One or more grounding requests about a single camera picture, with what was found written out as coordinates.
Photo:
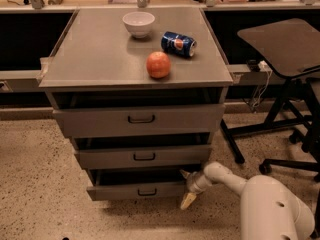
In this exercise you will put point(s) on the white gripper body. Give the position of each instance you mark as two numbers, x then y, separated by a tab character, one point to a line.
192	185

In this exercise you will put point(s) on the grey bottom drawer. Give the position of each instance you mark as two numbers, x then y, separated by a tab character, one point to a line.
136	184

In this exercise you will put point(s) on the grey drawer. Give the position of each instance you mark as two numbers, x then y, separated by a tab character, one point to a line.
139	121
142	157
136	184

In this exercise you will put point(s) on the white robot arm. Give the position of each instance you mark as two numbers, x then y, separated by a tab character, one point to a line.
268	209

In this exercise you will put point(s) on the grey middle drawer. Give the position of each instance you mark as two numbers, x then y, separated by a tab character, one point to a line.
142	157

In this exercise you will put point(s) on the grey top drawer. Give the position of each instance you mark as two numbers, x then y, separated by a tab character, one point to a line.
139	121

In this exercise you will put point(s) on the grey drawer cabinet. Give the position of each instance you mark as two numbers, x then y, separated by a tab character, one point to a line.
100	65

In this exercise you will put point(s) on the red apple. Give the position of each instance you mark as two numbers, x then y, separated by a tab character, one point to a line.
158	65

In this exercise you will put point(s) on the white power strip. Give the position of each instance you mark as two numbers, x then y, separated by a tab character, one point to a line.
264	66

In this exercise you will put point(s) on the blue pepsi can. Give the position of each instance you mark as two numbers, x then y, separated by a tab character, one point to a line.
178	44

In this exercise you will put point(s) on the white ceramic bowl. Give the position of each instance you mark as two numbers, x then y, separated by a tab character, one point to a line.
138	24

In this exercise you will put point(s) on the dark side table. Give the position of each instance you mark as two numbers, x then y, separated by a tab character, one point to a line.
290	48

